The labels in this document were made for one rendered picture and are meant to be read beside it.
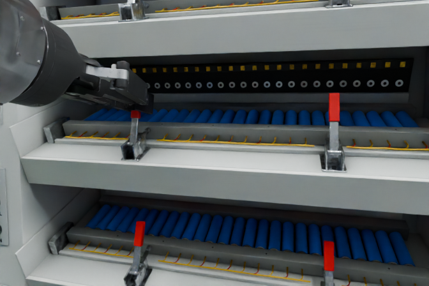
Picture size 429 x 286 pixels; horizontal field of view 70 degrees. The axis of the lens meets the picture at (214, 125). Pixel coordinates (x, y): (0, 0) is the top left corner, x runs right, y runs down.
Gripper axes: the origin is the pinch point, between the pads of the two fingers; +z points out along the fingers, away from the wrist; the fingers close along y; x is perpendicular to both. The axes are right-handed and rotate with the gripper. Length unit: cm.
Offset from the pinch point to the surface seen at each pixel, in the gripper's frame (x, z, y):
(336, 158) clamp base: -6.7, 2.6, 27.2
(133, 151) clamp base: -7.2, -0.6, 0.9
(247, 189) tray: -11.3, 0.8, 16.3
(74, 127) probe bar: -3.7, 5.3, -13.5
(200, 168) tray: -8.9, -0.5, 10.3
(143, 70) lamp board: 7.9, 12.3, -5.2
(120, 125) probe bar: -3.1, 5.0, -4.7
